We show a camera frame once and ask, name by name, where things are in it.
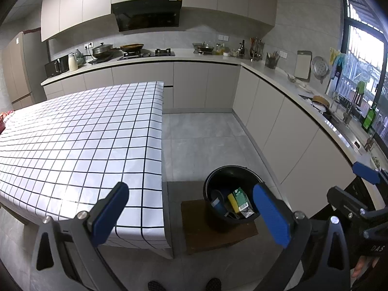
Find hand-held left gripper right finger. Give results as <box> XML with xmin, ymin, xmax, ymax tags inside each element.
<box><xmin>252</xmin><ymin>183</ymin><xmax>354</xmax><ymax>291</ymax></box>

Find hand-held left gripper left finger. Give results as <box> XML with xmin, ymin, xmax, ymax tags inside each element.
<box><xmin>31</xmin><ymin>182</ymin><xmax>130</xmax><ymax>291</ymax></box>

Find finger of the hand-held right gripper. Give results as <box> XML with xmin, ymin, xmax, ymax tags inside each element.
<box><xmin>352</xmin><ymin>161</ymin><xmax>388</xmax><ymax>185</ymax></box>
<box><xmin>327</xmin><ymin>186</ymin><xmax>370</xmax><ymax>222</ymax></box>

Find green drink carton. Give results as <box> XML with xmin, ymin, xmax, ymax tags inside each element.
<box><xmin>233</xmin><ymin>187</ymin><xmax>254</xmax><ymax>219</ymax></box>

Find yellow sponge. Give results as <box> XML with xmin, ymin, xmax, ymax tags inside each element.
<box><xmin>227</xmin><ymin>192</ymin><xmax>240</xmax><ymax>213</ymax></box>

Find cream and blue paper cup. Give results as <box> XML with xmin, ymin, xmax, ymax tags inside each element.
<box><xmin>210</xmin><ymin>189</ymin><xmax>229</xmax><ymax>216</ymax></box>

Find black plastic bucket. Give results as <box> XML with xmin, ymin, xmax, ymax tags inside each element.
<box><xmin>202</xmin><ymin>165</ymin><xmax>265</xmax><ymax>234</ymax></box>

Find person's right hand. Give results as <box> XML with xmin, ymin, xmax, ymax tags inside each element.
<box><xmin>351</xmin><ymin>255</ymin><xmax>382</xmax><ymax>291</ymax></box>

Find green bottle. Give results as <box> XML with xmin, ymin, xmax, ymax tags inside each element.
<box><xmin>362</xmin><ymin>103</ymin><xmax>378</xmax><ymax>132</ymax></box>

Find metal faucet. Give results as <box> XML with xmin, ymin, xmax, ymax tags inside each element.
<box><xmin>342</xmin><ymin>103</ymin><xmax>355</xmax><ymax>125</ymax></box>

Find brown wooden stool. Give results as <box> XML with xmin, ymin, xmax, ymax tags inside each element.
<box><xmin>181</xmin><ymin>199</ymin><xmax>259</xmax><ymax>256</ymax></box>

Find wooden bowl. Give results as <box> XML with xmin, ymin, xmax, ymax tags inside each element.
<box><xmin>312</xmin><ymin>95</ymin><xmax>331</xmax><ymax>110</ymax></box>

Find white checked tablecloth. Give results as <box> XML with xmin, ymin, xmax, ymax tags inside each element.
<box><xmin>0</xmin><ymin>81</ymin><xmax>175</xmax><ymax>247</ymax></box>

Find person's right shoe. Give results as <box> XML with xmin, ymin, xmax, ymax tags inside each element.
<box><xmin>205</xmin><ymin>277</ymin><xmax>222</xmax><ymax>291</ymax></box>

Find round metal strainer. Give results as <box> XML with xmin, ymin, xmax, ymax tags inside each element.
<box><xmin>311</xmin><ymin>56</ymin><xmax>329</xmax><ymax>84</ymax></box>

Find black framed window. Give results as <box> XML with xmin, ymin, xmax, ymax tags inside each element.
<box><xmin>341</xmin><ymin>0</ymin><xmax>388</xmax><ymax>137</ymax></box>

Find yellow hanging cloth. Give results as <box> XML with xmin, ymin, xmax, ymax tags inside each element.
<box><xmin>329</xmin><ymin>48</ymin><xmax>346</xmax><ymax>67</ymax></box>

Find white cutting board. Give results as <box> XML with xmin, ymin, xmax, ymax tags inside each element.
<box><xmin>294</xmin><ymin>50</ymin><xmax>313</xmax><ymax>82</ymax></box>

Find red box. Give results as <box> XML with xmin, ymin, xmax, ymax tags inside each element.
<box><xmin>0</xmin><ymin>111</ymin><xmax>14</xmax><ymax>132</ymax></box>

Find dark utensil holder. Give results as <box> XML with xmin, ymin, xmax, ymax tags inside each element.
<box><xmin>265</xmin><ymin>51</ymin><xmax>279</xmax><ymax>70</ymax></box>

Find beige kitchen counter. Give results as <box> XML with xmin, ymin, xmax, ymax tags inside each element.
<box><xmin>41</xmin><ymin>51</ymin><xmax>388</xmax><ymax>219</ymax></box>

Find black induction cooker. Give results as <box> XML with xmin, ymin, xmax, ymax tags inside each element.
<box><xmin>88</xmin><ymin>57</ymin><xmax>117</xmax><ymax>65</ymax></box>

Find black microwave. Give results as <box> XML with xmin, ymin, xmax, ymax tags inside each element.
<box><xmin>44</xmin><ymin>55</ymin><xmax>70</xmax><ymax>78</ymax></box>

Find metal utensil rack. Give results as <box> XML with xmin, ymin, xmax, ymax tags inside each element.
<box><xmin>250</xmin><ymin>37</ymin><xmax>265</xmax><ymax>61</ymax></box>

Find large pan with lid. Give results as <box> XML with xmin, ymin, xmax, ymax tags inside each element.
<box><xmin>91</xmin><ymin>42</ymin><xmax>121</xmax><ymax>59</ymax></box>

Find black wok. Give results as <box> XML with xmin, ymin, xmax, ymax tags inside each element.
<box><xmin>120</xmin><ymin>43</ymin><xmax>145</xmax><ymax>53</ymax></box>

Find black gas stove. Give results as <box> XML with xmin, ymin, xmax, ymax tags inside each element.
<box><xmin>118</xmin><ymin>48</ymin><xmax>176</xmax><ymax>60</ymax></box>

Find beige fridge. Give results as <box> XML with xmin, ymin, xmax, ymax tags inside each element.
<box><xmin>1</xmin><ymin>31</ymin><xmax>49</xmax><ymax>111</ymax></box>

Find small pan with lid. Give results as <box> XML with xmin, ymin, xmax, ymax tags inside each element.
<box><xmin>192</xmin><ymin>42</ymin><xmax>215</xmax><ymax>53</ymax></box>

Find black range hood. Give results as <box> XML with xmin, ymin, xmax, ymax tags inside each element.
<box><xmin>111</xmin><ymin>0</ymin><xmax>183</xmax><ymax>32</ymax></box>

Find beige upper cabinets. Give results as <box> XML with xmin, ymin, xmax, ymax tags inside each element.
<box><xmin>40</xmin><ymin>0</ymin><xmax>279</xmax><ymax>42</ymax></box>

